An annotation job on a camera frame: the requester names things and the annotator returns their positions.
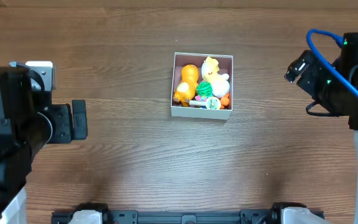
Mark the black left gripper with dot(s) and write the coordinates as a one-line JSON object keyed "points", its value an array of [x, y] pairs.
{"points": [[63, 122]]}

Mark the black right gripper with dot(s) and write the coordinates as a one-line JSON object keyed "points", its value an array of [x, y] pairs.
{"points": [[305, 78]]}

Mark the white yellow duck plush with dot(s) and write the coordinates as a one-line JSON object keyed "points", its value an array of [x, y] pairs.
{"points": [[219, 83]]}

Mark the yellow wooden rattle drum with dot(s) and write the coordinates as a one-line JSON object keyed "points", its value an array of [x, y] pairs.
{"points": [[211, 103]]}

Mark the orange dinosaur toy figure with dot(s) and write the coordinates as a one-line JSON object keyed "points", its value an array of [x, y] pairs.
{"points": [[186, 89]]}

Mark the green round toy disc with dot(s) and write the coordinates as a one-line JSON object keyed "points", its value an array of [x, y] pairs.
{"points": [[204, 89]]}

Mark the colourful puzzle cube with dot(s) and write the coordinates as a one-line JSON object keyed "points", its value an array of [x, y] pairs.
{"points": [[199, 99]]}

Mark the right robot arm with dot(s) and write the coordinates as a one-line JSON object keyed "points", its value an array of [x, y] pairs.
{"points": [[345, 69]]}

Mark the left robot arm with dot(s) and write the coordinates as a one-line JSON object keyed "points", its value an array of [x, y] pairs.
{"points": [[28, 121]]}

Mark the white square cardboard box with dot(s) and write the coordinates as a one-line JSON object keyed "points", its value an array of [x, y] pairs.
{"points": [[226, 66]]}

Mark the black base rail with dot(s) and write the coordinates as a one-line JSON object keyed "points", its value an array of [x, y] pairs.
{"points": [[245, 216]]}

